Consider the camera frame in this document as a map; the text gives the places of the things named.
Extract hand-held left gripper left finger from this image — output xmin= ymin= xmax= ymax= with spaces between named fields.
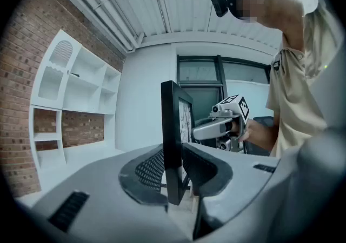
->
xmin=16 ymin=143 xmax=192 ymax=243

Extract white shelf cabinet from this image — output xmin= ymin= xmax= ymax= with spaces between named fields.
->
xmin=15 ymin=29 xmax=199 ymax=237

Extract white ceiling pipes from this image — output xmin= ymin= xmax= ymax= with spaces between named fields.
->
xmin=44 ymin=0 xmax=145 ymax=53

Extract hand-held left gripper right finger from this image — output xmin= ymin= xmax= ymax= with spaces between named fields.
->
xmin=182 ymin=142 xmax=283 ymax=240

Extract white ribbed-glass cabinet door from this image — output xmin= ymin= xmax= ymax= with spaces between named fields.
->
xmin=31 ymin=30 xmax=83 ymax=109

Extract person's right forearm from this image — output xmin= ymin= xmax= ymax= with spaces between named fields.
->
xmin=247 ymin=119 xmax=280 ymax=154

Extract dark framed glass window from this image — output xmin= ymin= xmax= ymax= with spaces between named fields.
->
xmin=177 ymin=54 xmax=272 ymax=129

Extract black framed picture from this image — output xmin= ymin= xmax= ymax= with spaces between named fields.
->
xmin=161 ymin=80 xmax=195 ymax=206

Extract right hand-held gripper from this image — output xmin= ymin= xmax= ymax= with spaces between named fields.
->
xmin=190 ymin=94 xmax=251 ymax=152

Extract person's right hand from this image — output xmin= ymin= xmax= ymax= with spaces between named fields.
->
xmin=231 ymin=120 xmax=252 ymax=143

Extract person's head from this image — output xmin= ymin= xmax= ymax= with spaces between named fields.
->
xmin=232 ymin=0 xmax=305 ymax=51

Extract person's beige shirt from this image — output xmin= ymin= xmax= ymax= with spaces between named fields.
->
xmin=265 ymin=0 xmax=346 ymax=158

